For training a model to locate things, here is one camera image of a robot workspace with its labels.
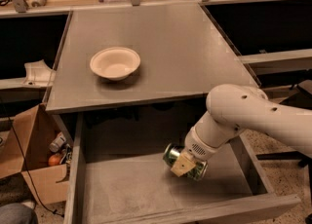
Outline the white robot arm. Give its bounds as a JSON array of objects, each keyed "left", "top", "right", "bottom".
[{"left": 172, "top": 84, "right": 312, "bottom": 180}]

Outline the white curved plastic part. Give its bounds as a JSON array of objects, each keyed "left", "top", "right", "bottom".
[{"left": 22, "top": 60, "right": 56, "bottom": 88}]

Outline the grey cabinet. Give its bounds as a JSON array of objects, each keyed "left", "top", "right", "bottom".
[{"left": 47, "top": 2, "right": 255, "bottom": 114}]

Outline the open grey top drawer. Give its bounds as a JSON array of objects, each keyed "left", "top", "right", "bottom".
[{"left": 64, "top": 100, "right": 300, "bottom": 224}]

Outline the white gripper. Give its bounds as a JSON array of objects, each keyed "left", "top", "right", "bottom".
[{"left": 171, "top": 127, "right": 217, "bottom": 177}]

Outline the black cable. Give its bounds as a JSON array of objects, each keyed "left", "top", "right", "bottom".
[{"left": 0, "top": 99, "right": 65, "bottom": 217}]

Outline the brown cardboard box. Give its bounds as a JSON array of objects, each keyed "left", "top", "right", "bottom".
[{"left": 0, "top": 104, "right": 68, "bottom": 205}]

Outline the blue jeans knee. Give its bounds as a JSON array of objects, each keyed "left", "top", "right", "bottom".
[{"left": 0, "top": 203, "right": 38, "bottom": 224}]

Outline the white paper bowl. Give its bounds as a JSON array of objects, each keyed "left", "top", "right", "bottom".
[{"left": 90, "top": 47, "right": 140, "bottom": 81}]

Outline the green soda can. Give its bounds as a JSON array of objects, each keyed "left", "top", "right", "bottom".
[{"left": 163, "top": 143, "right": 208, "bottom": 181}]

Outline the orange fruit in box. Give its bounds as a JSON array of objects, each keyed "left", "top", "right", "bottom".
[{"left": 48, "top": 153, "right": 61, "bottom": 167}]

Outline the white bottle in box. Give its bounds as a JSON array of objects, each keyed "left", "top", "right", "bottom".
[{"left": 49, "top": 132, "right": 66, "bottom": 153}]

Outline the black office chair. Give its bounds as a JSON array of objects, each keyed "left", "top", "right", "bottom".
[{"left": 258, "top": 80, "right": 312, "bottom": 224}]

